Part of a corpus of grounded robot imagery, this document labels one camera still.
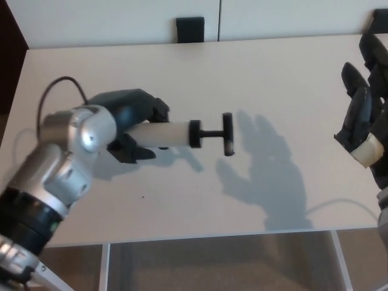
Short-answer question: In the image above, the dark brown wooden panel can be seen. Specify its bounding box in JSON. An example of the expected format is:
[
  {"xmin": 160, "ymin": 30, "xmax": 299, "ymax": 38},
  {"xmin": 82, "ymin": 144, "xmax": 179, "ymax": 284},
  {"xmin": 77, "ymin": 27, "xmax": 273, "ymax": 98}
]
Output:
[{"xmin": 0, "ymin": 0, "xmax": 30, "ymax": 116}]

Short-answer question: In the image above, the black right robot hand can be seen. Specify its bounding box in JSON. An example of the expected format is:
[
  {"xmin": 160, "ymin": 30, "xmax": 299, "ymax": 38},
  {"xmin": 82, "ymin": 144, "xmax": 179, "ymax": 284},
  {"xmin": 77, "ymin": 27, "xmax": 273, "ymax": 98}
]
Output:
[{"xmin": 333, "ymin": 33, "xmax": 388, "ymax": 192}]

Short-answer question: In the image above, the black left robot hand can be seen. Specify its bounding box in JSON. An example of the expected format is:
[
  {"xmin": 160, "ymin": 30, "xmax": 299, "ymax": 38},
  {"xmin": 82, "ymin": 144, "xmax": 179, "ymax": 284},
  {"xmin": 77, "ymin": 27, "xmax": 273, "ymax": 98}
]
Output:
[{"xmin": 89, "ymin": 88, "xmax": 170, "ymax": 164}]

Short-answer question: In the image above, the white air pump black handle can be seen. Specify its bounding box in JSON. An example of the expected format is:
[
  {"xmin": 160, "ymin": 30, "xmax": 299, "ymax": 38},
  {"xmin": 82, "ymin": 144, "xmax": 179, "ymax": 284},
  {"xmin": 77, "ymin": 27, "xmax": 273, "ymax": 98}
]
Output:
[{"xmin": 130, "ymin": 112, "xmax": 235, "ymax": 157}]

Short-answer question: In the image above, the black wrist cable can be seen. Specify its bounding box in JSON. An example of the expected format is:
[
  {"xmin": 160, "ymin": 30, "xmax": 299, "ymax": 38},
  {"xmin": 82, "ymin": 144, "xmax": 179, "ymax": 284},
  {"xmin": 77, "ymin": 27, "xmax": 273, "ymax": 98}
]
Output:
[{"xmin": 36, "ymin": 77, "xmax": 89, "ymax": 140}]

